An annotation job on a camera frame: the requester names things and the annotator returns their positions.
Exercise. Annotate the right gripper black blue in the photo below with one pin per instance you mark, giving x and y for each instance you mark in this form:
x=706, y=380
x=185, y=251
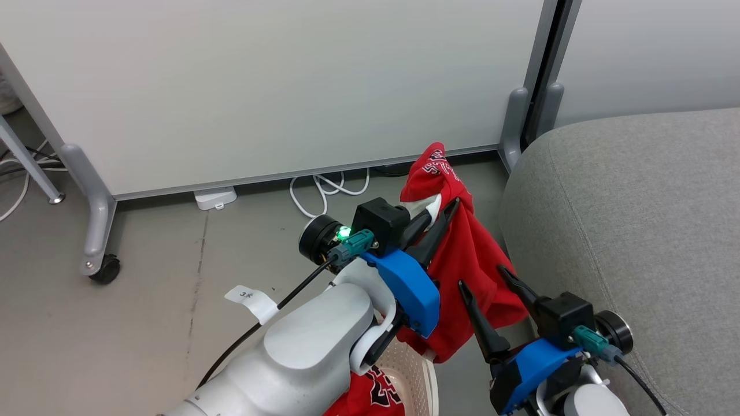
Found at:
x=563, y=318

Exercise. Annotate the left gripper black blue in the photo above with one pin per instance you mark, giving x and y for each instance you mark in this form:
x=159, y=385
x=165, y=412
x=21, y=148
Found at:
x=384, y=222

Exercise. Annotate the red sports jersey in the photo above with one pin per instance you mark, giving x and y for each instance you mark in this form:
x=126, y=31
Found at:
x=468, y=254

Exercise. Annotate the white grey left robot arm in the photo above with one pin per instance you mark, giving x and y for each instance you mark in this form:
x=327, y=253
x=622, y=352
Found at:
x=312, y=346

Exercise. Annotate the white perforated laundry basket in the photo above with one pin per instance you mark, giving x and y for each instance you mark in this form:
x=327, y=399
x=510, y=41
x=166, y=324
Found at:
x=413, y=375

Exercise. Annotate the grey fabric sofa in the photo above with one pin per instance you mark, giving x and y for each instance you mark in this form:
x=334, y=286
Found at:
x=636, y=231

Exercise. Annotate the white power adapter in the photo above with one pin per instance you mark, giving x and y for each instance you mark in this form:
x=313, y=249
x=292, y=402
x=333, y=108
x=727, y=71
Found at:
x=215, y=197

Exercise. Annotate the black caster wheel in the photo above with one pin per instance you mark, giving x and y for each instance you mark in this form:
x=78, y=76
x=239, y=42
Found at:
x=107, y=269

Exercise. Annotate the grey metal table leg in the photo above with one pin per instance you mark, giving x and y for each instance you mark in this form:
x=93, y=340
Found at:
x=32, y=167

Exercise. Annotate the white partition with grey frame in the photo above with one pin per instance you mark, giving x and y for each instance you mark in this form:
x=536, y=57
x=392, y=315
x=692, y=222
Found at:
x=260, y=86
x=647, y=52

